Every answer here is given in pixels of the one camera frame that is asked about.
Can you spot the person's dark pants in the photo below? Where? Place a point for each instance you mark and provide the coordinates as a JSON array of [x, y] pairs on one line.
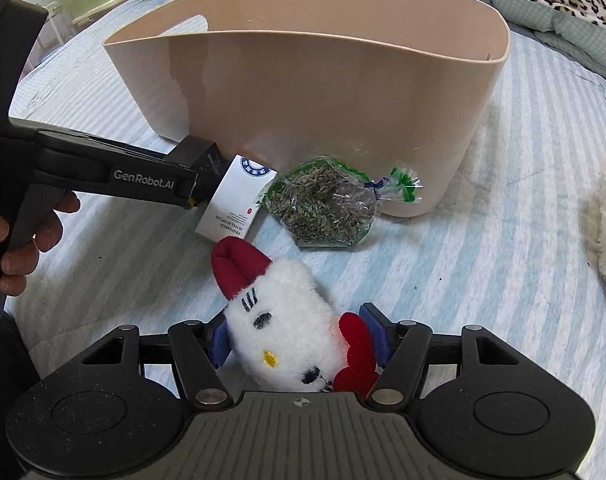
[[5, 375]]

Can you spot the striped blue bed sheet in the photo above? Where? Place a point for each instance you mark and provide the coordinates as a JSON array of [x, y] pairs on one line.
[[483, 270]]

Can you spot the person's left hand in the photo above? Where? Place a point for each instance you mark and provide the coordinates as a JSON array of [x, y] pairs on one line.
[[53, 222]]

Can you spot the white cat plush toy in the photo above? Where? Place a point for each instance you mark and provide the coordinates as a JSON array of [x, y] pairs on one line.
[[288, 325]]

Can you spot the beige plastic basket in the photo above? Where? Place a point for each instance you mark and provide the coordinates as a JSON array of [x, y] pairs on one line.
[[303, 110]]

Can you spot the small white paper box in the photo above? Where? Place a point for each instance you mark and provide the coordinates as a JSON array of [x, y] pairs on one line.
[[230, 205]]

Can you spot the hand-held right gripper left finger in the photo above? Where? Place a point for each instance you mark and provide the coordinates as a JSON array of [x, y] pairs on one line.
[[219, 345]]

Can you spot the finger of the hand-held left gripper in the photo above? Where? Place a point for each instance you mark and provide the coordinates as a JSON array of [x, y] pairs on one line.
[[205, 165]]

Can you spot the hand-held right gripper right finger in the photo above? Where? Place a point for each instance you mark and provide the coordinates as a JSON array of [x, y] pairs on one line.
[[379, 332]]

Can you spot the clear bag of dried herbs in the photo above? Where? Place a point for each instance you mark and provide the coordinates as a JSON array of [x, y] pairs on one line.
[[318, 205]]

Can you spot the grey-green quilted pillow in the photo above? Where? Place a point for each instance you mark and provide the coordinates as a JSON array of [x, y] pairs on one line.
[[573, 35]]

